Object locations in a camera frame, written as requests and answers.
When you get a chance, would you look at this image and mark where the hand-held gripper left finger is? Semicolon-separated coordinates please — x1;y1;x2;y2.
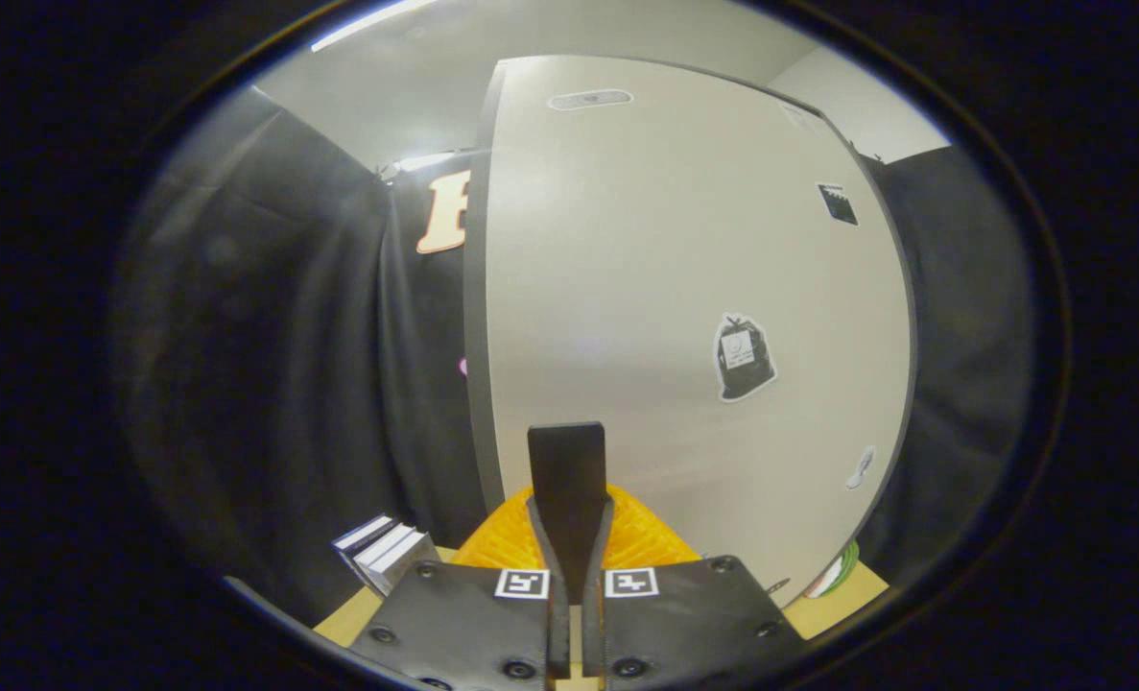
348;422;571;691

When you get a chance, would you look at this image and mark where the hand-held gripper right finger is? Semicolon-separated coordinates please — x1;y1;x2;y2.
569;422;806;691

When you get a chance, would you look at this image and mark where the white shoe cabinet door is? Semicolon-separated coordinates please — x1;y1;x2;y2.
485;54;918;608

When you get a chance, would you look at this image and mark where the watermelon slice toy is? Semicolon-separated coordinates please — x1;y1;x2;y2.
804;540;861;599

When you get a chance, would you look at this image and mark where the black backdrop cloth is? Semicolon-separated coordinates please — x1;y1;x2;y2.
113;86;1040;625

